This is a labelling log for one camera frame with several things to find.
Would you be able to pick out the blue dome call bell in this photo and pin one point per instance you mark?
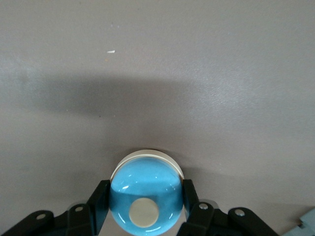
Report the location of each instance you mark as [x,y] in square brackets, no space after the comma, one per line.
[147,182]

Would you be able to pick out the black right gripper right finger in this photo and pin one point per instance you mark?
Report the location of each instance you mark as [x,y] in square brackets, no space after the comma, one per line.
[211,221]

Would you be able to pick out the white circuit breaker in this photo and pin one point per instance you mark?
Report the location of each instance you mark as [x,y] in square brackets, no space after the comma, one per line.
[305,223]

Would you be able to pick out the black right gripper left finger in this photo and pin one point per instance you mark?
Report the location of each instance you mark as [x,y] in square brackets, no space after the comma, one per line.
[81,218]

